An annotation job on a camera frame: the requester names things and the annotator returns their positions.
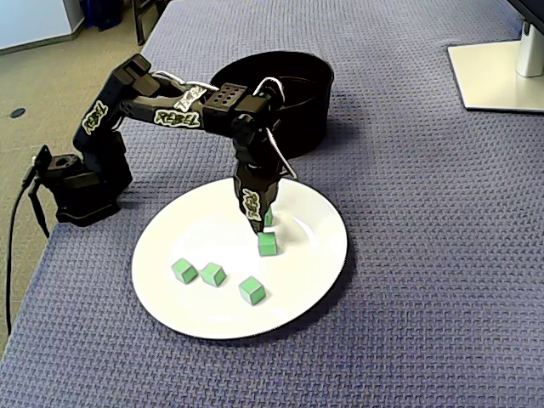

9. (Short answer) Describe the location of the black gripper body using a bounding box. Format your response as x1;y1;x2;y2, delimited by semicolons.
232;134;285;193

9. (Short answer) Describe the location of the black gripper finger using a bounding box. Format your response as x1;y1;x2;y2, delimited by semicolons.
264;183;281;216
235;185;270;235

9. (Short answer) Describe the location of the black metal bucket container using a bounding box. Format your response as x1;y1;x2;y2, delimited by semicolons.
210;50;335;161

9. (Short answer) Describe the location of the white round plate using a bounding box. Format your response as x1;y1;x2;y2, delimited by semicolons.
130;174;350;341

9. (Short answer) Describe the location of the blue woven table cloth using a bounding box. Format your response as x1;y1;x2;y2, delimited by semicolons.
0;0;544;408

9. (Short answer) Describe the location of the blue bin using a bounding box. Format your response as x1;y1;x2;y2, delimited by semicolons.
79;0;125;31

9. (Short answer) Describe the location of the silver monitor stand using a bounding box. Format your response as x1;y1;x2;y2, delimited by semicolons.
446;20;544;114

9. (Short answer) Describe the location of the dark monitor screen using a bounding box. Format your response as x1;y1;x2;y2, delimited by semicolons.
507;0;544;25

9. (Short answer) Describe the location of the thin servo wire bundle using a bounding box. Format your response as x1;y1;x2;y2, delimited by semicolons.
253;76;298;179
150;70;220;93

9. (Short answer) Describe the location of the dark chair frame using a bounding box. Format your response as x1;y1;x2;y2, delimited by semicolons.
129;0;171;47

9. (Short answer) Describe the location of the thin black cable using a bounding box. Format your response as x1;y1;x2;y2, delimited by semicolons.
27;178;51;239

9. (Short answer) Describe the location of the thick black cable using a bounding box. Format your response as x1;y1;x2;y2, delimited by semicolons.
4;167;37;337

